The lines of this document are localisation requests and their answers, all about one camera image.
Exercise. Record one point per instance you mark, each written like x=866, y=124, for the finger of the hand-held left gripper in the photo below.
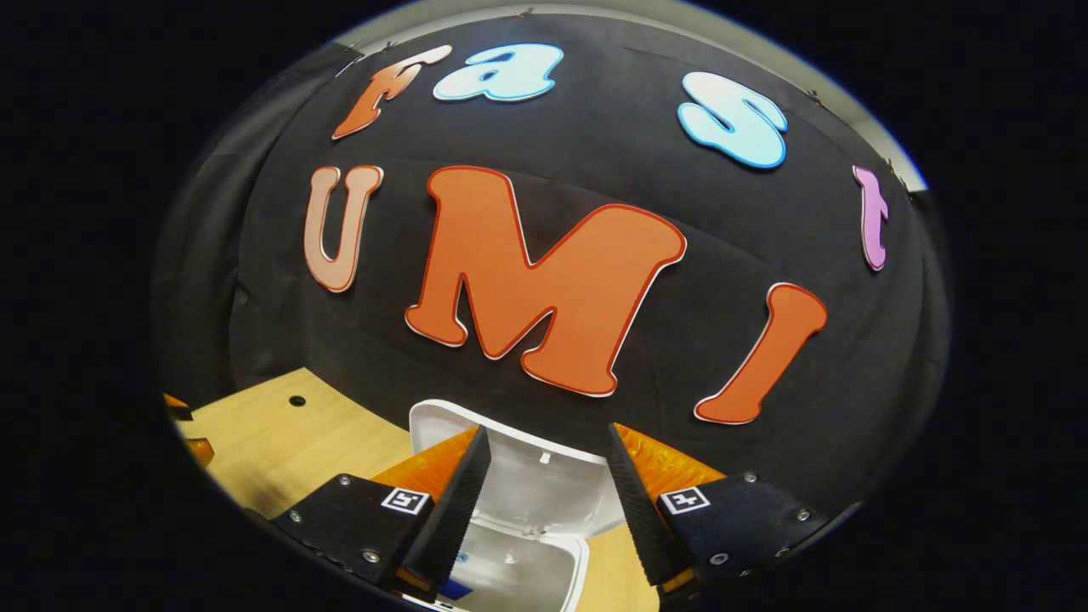
x=177, y=408
x=201, y=452

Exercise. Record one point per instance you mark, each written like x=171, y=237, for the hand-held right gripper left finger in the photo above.
x=446, y=518

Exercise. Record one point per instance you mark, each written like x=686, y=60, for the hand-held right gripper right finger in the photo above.
x=650, y=527

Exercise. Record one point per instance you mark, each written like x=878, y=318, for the silver blue pop can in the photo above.
x=455, y=588

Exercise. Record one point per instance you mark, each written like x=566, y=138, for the white desktop garbage bin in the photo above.
x=535, y=484

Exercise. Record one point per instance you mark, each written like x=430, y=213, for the wooden desktop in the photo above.
x=280, y=450

